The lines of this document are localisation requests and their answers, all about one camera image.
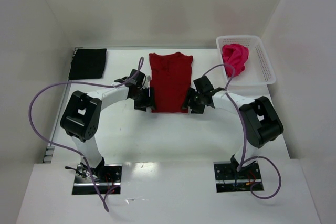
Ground dark red t shirt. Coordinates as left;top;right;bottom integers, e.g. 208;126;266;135
149;52;193;113

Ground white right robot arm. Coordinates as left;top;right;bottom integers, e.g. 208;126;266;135
182;76;284;172

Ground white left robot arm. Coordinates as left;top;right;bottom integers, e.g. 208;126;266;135
60;69;156;182

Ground pink crumpled t shirt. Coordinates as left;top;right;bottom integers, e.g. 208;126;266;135
222;44;249;78

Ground white plastic basket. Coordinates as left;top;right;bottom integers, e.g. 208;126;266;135
216;35;276;86

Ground black folded t shirt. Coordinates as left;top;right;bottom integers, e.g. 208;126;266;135
68;48;107;80

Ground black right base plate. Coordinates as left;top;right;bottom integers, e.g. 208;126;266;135
214;161;264;193

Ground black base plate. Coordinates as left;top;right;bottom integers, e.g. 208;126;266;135
65;164;122;195
214;161;264;193

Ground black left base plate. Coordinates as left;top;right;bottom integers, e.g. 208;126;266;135
65;164;122;195

